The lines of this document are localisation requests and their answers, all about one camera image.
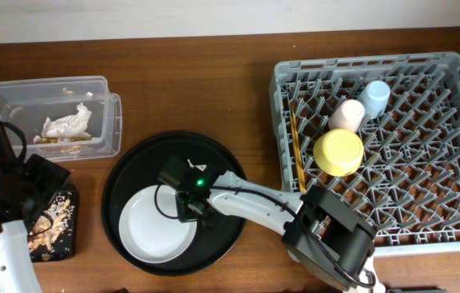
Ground yellow bowl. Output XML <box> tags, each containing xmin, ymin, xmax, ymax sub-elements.
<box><xmin>313</xmin><ymin>129</ymin><xmax>364</xmax><ymax>177</ymax></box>

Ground light blue cup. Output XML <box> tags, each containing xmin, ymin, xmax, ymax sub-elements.
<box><xmin>357</xmin><ymin>81</ymin><xmax>391</xmax><ymax>119</ymax></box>

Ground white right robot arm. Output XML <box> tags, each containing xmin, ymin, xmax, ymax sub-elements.
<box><xmin>158</xmin><ymin>157</ymin><xmax>387</xmax><ymax>292</ymax></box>

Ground white tissue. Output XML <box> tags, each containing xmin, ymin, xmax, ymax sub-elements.
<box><xmin>35</xmin><ymin>103</ymin><xmax>92</xmax><ymax>138</ymax></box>

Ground white round plate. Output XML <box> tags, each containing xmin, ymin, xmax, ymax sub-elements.
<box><xmin>119</xmin><ymin>185</ymin><xmax>197</xmax><ymax>264</ymax></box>

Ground gold foil wrapper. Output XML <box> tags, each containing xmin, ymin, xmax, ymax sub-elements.
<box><xmin>33</xmin><ymin>136</ymin><xmax>92</xmax><ymax>144</ymax></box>

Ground food scraps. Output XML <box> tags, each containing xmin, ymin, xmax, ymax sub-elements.
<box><xmin>28</xmin><ymin>197</ymin><xmax>75</xmax><ymax>252</ymax></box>

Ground clear plastic waste bin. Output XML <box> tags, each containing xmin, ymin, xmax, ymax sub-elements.
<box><xmin>0</xmin><ymin>76</ymin><xmax>122</xmax><ymax>162</ymax></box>

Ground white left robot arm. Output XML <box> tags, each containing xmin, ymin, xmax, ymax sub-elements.
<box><xmin>0</xmin><ymin>121</ymin><xmax>70</xmax><ymax>292</ymax></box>

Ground black rectangular waste bin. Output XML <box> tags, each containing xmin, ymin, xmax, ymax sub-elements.
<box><xmin>28</xmin><ymin>183</ymin><xmax>79</xmax><ymax>263</ymax></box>

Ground round black tray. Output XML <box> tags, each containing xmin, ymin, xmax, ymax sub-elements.
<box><xmin>101</xmin><ymin>131</ymin><xmax>246</xmax><ymax>276</ymax></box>

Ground grey plastic dishwasher rack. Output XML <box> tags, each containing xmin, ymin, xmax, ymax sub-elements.
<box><xmin>269</xmin><ymin>52</ymin><xmax>460</xmax><ymax>257</ymax></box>

